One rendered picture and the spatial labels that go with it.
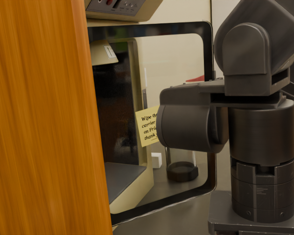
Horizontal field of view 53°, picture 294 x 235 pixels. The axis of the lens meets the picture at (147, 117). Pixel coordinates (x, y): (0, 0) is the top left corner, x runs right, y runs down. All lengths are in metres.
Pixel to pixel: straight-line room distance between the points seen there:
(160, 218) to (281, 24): 0.59
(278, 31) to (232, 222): 0.17
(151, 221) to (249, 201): 0.48
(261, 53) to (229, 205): 0.16
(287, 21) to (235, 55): 0.04
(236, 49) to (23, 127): 0.39
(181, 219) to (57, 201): 0.33
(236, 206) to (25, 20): 0.38
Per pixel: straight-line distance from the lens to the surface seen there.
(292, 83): 0.74
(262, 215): 0.29
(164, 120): 0.30
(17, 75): 0.51
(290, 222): 0.30
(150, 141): 0.62
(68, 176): 0.50
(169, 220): 0.75
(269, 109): 0.26
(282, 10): 0.25
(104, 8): 0.60
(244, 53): 0.24
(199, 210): 0.78
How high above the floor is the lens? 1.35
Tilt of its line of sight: 14 degrees down
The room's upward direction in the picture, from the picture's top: 5 degrees counter-clockwise
